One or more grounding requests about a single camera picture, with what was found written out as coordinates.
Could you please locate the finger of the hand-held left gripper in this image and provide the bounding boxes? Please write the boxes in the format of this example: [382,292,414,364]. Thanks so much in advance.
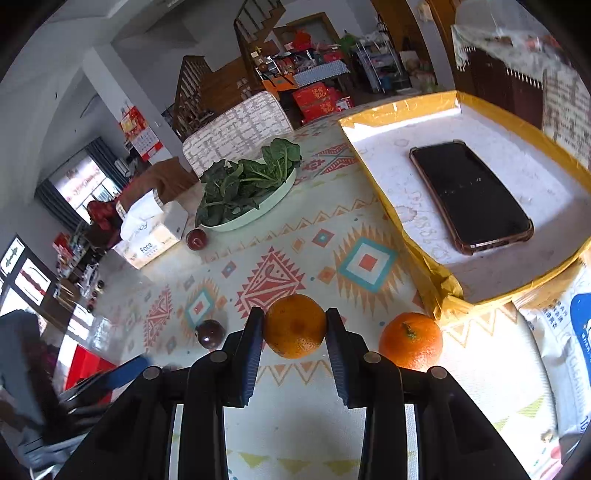
[58,353,156,416]

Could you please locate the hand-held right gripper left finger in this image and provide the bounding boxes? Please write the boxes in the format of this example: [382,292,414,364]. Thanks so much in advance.
[58,305,266,480]

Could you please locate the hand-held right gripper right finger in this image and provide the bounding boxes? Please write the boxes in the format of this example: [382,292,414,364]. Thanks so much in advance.
[326,308,530,480]

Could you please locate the red box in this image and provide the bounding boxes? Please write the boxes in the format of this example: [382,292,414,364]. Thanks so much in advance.
[65,344,120,393]

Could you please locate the dark passion fruit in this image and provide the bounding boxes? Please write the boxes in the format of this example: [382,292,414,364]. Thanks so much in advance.
[196,319,228,350]

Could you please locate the orange with stem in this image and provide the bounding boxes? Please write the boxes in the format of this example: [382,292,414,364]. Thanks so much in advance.
[379,312,444,372]

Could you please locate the dark framed glass door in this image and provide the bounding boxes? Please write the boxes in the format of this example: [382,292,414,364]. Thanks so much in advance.
[0,234,52,317]

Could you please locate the patterned tablecloth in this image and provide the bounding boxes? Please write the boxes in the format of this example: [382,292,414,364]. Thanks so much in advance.
[60,92,568,480]

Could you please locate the white tissue box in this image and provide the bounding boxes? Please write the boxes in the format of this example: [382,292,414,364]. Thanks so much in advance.
[112,191,189,270]

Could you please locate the pale green plate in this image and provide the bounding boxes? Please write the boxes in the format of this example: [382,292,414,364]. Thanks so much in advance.
[196,164,298,232]

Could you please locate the red patterned jacket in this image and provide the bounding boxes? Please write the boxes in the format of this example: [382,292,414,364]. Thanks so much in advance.
[87,200,117,232]

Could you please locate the cardboard tray with yellow tape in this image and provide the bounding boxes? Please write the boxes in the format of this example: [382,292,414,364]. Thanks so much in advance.
[338,90,591,320]

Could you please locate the plate of green spinach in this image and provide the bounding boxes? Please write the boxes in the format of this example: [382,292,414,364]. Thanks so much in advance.
[196,137,303,227]

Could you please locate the window with dark curtains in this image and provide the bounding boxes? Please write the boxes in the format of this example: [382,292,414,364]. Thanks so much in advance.
[36,137,122,232]

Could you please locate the brown coat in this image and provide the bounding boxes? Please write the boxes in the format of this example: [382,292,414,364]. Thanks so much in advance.
[115,157,199,208]

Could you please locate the black smartphone in clear case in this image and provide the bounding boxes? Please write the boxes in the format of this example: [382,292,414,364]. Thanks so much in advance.
[409,141,535,256]

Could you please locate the white and blue plastic bag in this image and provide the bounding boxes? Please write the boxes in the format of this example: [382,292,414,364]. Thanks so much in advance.
[512,261,591,467]

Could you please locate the chair with patterned white cover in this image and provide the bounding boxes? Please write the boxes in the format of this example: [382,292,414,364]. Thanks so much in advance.
[182,91,294,178]

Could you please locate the stack of red gift boxes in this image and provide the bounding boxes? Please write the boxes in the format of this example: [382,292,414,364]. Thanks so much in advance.
[291,83,356,123]

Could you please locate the wooden staircase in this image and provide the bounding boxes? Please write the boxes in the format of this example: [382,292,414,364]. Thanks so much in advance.
[174,0,296,139]

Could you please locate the dark furniture with lace cover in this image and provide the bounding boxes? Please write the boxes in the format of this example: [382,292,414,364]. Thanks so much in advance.
[451,23,591,160]

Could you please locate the red and white wall calendar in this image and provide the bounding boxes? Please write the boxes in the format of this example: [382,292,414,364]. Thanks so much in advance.
[120,106,164,162]

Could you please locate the metal wire rack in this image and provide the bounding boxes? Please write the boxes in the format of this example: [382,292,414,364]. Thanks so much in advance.
[355,34,413,94]

